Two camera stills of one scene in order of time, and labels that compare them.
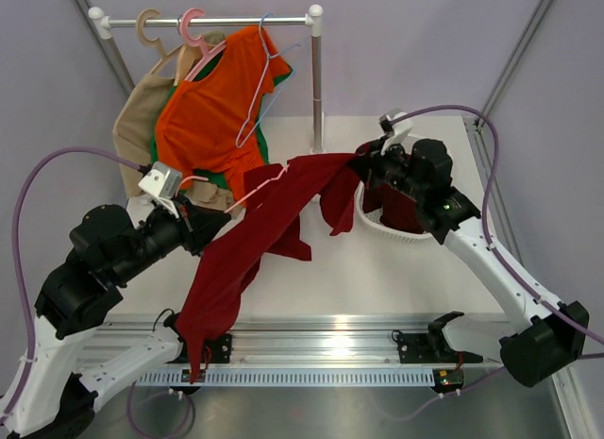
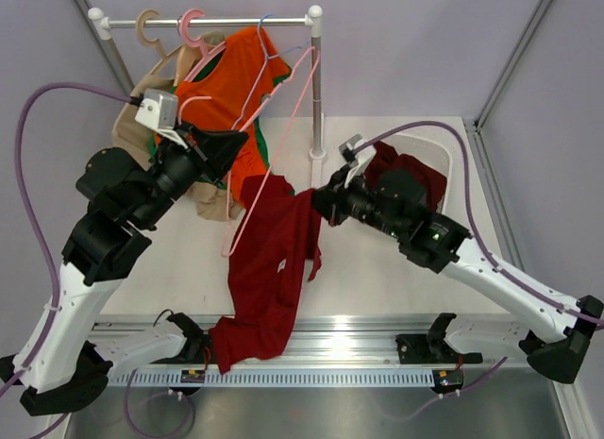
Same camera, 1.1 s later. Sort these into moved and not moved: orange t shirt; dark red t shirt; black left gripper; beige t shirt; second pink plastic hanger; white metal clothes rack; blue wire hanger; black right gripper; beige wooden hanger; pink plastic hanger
Moved: blue wire hanger; black left gripper; dark red t shirt; black right gripper; pink plastic hanger
Not moved: beige wooden hanger; orange t shirt; white metal clothes rack; second pink plastic hanger; beige t shirt
